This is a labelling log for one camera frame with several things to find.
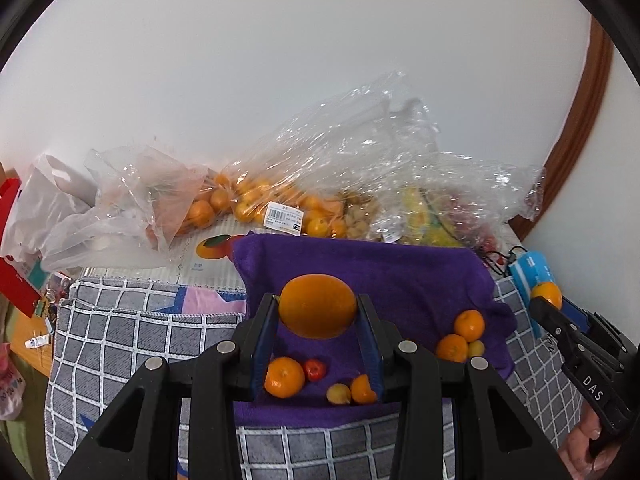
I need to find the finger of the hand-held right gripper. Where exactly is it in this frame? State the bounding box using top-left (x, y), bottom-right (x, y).
top-left (530, 296), bottom-right (591, 366)
top-left (562, 298), bottom-right (608, 333)

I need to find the purple towel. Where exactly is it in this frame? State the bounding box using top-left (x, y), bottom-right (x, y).
top-left (230, 232), bottom-right (518, 428)

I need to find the pile of small bottles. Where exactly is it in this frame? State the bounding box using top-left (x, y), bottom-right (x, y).
top-left (32, 280), bottom-right (76, 318)

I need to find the red paper shopping bag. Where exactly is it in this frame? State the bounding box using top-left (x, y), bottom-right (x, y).
top-left (0, 177), bottom-right (46, 317)

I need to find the pink plastic bag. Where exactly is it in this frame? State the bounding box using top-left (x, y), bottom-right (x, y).
top-left (0, 342), bottom-right (26, 421)

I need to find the brown wooden door frame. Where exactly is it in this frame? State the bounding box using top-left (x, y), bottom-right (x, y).
top-left (510, 15), bottom-right (615, 243)

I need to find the clear bag of bananas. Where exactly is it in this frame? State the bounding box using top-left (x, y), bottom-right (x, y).
top-left (377, 182), bottom-right (468, 250)

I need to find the blue tissue box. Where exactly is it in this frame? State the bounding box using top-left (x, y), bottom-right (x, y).
top-left (507, 251), bottom-right (561, 311)

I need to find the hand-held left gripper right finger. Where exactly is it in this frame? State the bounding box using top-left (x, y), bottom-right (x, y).
top-left (356, 294), bottom-right (573, 480)

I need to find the clear bag of large tangerines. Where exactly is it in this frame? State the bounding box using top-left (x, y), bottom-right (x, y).
top-left (84, 146), bottom-right (236, 253)

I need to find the wooden nightstand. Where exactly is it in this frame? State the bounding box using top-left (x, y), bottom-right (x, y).
top-left (5, 300), bottom-right (66, 376)

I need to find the printed white carton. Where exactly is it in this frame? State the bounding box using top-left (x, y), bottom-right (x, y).
top-left (165, 230), bottom-right (251, 291)

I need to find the clear bag with white label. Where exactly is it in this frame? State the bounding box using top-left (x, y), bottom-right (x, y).
top-left (220, 67), bottom-right (441, 241)

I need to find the black charging cable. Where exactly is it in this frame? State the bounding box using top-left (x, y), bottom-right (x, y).
top-left (482, 245), bottom-right (526, 273)

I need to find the green bed sheet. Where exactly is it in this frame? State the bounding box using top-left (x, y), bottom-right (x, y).
top-left (0, 405), bottom-right (51, 480)

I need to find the grey checked blanket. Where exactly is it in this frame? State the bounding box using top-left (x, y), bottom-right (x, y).
top-left (45, 275), bottom-right (586, 480)

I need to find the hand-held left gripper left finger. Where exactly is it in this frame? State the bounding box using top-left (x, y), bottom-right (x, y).
top-left (57, 292), bottom-right (281, 480)

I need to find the clear bag of tan longans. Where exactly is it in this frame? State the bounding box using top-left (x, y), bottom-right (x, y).
top-left (342, 187), bottom-right (383, 241)

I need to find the clear bag of red grapes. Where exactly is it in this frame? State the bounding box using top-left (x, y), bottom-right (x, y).
top-left (440, 157), bottom-right (546, 253)

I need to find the white plastic bag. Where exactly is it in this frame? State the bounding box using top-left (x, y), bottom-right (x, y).
top-left (0, 154), bottom-right (168, 275)

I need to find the person's right hand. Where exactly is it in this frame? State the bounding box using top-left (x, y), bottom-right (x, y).
top-left (557, 399), bottom-right (640, 480)

